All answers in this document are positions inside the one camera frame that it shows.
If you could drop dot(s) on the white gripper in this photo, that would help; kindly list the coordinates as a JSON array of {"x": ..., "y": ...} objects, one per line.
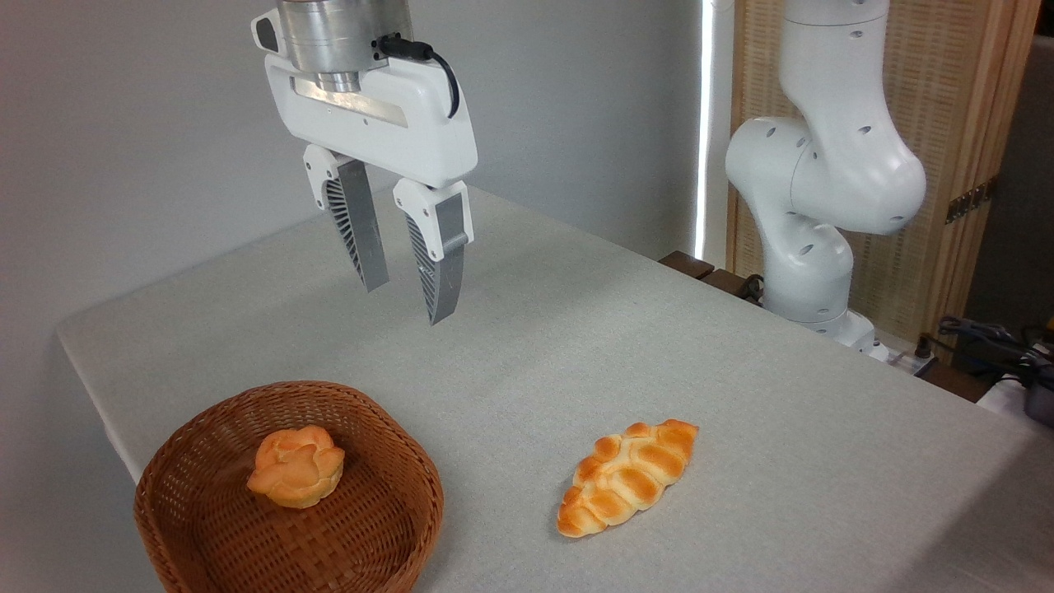
[{"x": 412, "y": 123}]

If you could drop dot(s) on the braided golden bread loaf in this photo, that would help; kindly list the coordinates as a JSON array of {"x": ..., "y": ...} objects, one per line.
[{"x": 626, "y": 478}]

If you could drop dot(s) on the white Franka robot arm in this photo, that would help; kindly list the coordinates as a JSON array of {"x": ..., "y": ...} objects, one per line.
[{"x": 832, "y": 156}]

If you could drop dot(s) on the flower-shaped bread roll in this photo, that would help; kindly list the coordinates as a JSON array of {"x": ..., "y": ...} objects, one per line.
[{"x": 296, "y": 469}]

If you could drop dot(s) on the brown woven wicker basket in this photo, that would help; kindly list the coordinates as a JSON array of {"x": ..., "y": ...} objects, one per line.
[{"x": 370, "y": 527}]

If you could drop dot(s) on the dark brown wooden block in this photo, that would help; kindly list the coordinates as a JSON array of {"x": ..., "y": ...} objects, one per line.
[
  {"x": 729, "y": 284},
  {"x": 686, "y": 264}
]

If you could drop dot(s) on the light grey tablecloth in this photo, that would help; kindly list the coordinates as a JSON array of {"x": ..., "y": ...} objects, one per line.
[{"x": 659, "y": 371}]

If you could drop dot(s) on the white power strip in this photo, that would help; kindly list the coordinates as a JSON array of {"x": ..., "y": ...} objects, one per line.
[{"x": 910, "y": 359}]

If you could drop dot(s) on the metal screen hinge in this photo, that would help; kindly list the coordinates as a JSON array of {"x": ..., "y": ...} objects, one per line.
[{"x": 970, "y": 201}]

